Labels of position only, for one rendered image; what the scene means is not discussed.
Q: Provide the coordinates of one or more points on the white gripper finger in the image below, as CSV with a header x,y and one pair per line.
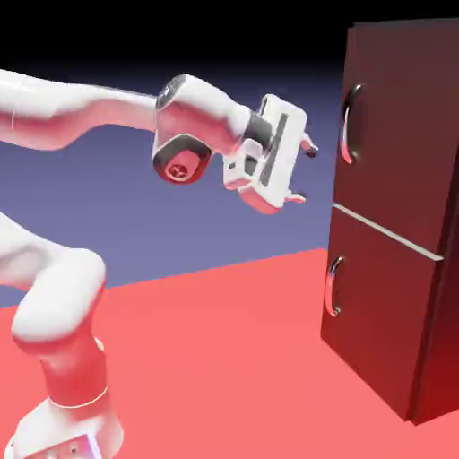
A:
x,y
296,197
309,145

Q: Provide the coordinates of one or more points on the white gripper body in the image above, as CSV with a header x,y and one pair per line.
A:
x,y
283,154

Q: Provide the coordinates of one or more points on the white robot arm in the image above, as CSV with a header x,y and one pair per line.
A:
x,y
64,294

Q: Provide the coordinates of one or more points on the large dark brown cabinet door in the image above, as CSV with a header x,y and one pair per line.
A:
x,y
398,150

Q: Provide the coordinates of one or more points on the dark brown cabinet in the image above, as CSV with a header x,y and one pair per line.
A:
x,y
398,222

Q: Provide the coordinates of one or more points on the small dark brown cabinet door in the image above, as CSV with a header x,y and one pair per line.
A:
x,y
376,315

